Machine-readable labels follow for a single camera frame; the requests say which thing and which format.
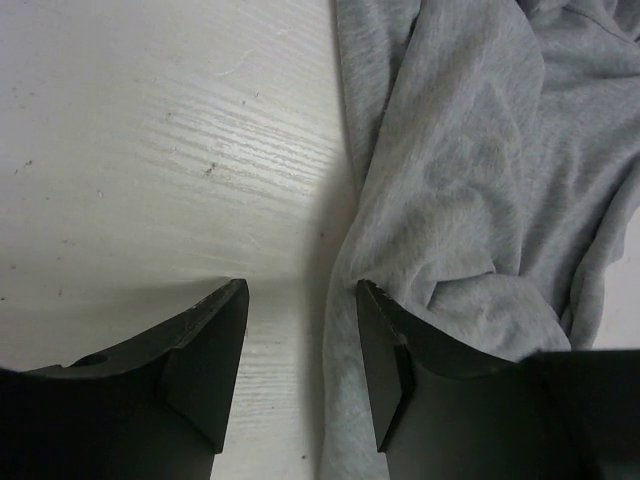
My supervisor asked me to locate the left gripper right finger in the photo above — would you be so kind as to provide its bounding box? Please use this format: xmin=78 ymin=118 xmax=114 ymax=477
xmin=356 ymin=280 xmax=639 ymax=479

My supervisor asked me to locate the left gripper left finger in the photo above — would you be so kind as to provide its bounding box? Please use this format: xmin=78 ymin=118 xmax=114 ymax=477
xmin=1 ymin=279 xmax=249 ymax=479

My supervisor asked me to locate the grey tank top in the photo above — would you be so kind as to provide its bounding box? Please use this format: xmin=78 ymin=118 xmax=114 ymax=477
xmin=319 ymin=1 xmax=639 ymax=479

